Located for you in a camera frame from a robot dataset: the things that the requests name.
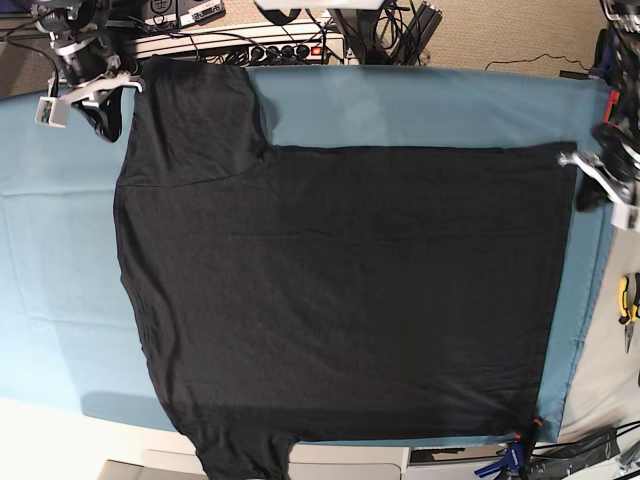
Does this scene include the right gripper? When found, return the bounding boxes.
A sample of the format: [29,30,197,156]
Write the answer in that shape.
[47,67,145,143]

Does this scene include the blue clamp bottom right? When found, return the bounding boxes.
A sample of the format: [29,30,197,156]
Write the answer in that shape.
[474,417,543,479]

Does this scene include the black T-shirt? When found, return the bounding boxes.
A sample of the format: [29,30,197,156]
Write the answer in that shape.
[114,57,576,479]

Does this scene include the black bag bottom right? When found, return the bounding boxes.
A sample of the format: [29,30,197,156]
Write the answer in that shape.
[527,427,620,479]

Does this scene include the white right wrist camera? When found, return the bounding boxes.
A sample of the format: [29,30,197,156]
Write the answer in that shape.
[34,96,71,128]

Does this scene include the orange black clamp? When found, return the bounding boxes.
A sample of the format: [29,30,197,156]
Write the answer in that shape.
[603,91,618,123]

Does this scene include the white power strip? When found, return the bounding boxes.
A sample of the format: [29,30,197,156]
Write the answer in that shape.
[125,31,346,64]

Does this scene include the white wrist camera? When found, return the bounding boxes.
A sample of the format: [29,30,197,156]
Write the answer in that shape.
[34,96,71,128]
[611,199,640,232]

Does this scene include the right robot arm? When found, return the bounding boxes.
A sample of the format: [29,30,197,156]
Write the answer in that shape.
[31,1,144,143]

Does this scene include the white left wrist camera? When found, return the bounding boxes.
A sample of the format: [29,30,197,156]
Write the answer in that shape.
[611,199,640,232]

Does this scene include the yellow handled pliers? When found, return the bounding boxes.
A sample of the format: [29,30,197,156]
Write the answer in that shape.
[617,272,639,353]

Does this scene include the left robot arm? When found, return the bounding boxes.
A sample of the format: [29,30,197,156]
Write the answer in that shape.
[560,1,639,203]

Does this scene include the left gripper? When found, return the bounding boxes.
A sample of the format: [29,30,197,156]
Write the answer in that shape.
[558,123,639,212]

